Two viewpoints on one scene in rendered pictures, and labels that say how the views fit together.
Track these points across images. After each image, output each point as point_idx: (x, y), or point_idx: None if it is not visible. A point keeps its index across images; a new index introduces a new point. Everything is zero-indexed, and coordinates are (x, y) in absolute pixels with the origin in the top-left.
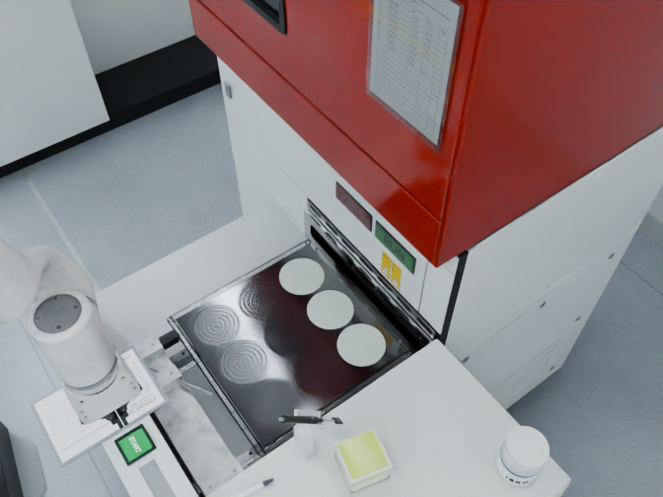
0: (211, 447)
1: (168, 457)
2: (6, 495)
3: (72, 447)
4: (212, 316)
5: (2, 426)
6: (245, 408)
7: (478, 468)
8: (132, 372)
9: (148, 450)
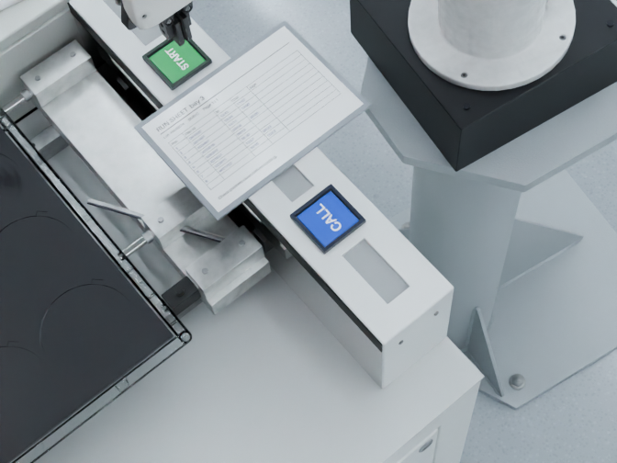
0: (85, 128)
1: (123, 49)
2: (376, 18)
3: (275, 48)
4: (99, 349)
5: (452, 150)
6: (27, 175)
7: None
8: (207, 170)
9: (152, 50)
